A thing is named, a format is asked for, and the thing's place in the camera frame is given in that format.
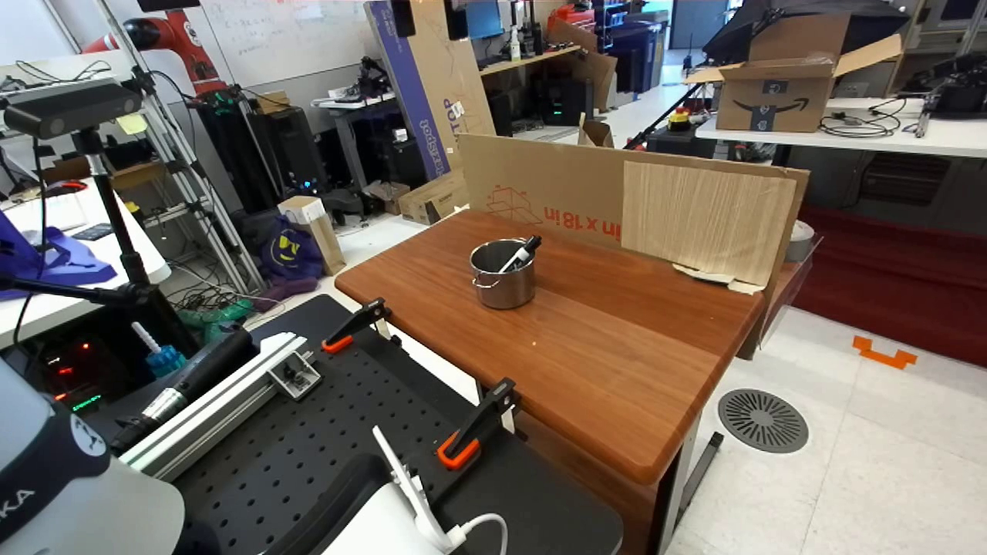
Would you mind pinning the red machine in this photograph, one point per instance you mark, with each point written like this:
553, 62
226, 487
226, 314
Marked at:
186, 46

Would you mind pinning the pale corrugated cardboard panel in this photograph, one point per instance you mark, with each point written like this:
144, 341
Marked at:
698, 221

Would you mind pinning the tall cardboard box blue edge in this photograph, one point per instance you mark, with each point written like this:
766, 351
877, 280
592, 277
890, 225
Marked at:
432, 81

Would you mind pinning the black camera on tripod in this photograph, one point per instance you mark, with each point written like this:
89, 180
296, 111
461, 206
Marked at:
71, 105

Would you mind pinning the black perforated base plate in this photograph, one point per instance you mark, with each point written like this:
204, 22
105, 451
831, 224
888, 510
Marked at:
296, 451

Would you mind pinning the open printed cardboard box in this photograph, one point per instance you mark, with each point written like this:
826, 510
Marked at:
787, 89

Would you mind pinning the whiteboard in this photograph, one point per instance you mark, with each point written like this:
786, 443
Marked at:
280, 35

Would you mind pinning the brown cardboard backdrop sheet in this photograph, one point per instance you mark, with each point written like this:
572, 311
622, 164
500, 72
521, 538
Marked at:
543, 188

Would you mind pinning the black and orange clamp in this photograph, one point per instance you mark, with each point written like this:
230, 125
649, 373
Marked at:
357, 325
476, 427

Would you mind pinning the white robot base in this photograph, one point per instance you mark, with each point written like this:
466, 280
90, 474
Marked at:
62, 493

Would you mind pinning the red carpet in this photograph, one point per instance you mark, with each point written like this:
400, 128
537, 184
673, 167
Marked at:
904, 280

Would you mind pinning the black and white marker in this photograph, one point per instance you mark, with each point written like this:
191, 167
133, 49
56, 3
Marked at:
521, 254

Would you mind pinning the round metal floor drain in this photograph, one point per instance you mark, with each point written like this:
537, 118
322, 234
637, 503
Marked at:
762, 421

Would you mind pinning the black control box red lights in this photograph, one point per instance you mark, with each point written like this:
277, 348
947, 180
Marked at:
71, 372

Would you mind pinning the metal cup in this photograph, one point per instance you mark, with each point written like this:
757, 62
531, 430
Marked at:
505, 288

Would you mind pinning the white table with cloth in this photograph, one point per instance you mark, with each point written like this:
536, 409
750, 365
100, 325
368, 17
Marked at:
62, 221

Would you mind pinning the aluminium ladder stand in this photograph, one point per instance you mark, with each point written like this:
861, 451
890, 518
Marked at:
201, 187

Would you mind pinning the black tripod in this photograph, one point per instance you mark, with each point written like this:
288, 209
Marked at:
124, 234

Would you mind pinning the purple bag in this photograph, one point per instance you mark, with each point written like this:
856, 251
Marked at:
285, 251

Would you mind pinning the black metal bar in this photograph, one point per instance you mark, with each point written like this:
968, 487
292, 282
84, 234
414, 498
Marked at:
702, 468

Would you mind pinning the wooden desk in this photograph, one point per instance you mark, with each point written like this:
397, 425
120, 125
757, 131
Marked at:
607, 341

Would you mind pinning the purple cloth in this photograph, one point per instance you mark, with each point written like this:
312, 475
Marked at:
49, 263

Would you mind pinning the aluminium extrusion rail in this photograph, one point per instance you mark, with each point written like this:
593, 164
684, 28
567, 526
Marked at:
220, 401

